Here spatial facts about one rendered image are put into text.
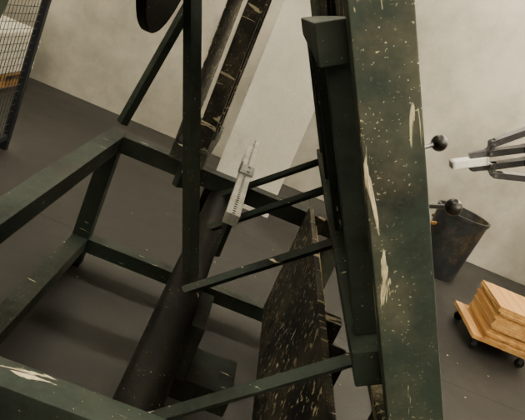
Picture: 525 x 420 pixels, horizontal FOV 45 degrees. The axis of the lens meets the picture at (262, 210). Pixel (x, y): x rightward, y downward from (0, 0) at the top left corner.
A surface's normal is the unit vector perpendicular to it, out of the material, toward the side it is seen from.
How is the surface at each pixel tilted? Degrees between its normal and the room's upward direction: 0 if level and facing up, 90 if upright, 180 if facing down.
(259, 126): 90
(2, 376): 0
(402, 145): 90
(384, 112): 90
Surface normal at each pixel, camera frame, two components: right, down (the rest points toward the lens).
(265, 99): -0.07, 0.28
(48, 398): 0.38, -0.88
